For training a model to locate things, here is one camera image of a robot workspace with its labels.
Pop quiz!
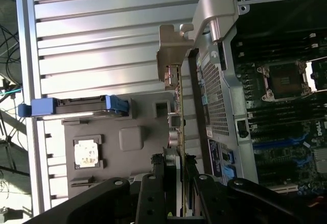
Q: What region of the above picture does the grey plastic parts rack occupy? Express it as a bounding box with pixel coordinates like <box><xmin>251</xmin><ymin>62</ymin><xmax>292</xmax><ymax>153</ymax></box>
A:
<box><xmin>61</xmin><ymin>91</ymin><xmax>184</xmax><ymax>201</ymax></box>

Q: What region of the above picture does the hard drive in blue caddy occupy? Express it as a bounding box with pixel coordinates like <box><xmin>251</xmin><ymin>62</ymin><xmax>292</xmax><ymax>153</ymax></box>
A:
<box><xmin>17</xmin><ymin>95</ymin><xmax>128</xmax><ymax>117</ymax></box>

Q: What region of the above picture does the white expansion slot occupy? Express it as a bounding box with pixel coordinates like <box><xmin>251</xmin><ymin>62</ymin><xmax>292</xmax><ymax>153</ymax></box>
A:
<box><xmin>265</xmin><ymin>183</ymin><xmax>301</xmax><ymax>193</ymax></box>

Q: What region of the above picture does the open black PC case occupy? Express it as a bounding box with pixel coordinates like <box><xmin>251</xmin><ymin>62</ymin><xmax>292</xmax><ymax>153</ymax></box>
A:
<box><xmin>188</xmin><ymin>0</ymin><xmax>327</xmax><ymax>209</ymax></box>

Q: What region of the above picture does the CPU socket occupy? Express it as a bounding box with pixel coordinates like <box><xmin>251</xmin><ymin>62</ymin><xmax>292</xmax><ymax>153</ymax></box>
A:
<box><xmin>258</xmin><ymin>60</ymin><xmax>311</xmax><ymax>102</ymax></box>

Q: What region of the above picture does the silver chipset heatsink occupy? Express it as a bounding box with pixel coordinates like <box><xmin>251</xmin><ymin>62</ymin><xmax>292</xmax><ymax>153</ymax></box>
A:
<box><xmin>313</xmin><ymin>148</ymin><xmax>327</xmax><ymax>173</ymax></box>

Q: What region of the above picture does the green motherboard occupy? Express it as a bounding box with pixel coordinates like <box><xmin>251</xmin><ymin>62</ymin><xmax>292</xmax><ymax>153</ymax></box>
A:
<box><xmin>231</xmin><ymin>29</ymin><xmax>327</xmax><ymax>191</ymax></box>

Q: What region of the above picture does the silver CPU chip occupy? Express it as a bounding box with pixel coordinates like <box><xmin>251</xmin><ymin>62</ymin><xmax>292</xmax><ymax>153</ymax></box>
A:
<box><xmin>73</xmin><ymin>139</ymin><xmax>99</xmax><ymax>167</ymax></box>

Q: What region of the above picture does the blue expansion slot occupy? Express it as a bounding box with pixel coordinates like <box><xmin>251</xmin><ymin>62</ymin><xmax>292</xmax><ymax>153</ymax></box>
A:
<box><xmin>251</xmin><ymin>136</ymin><xmax>307</xmax><ymax>150</ymax></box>

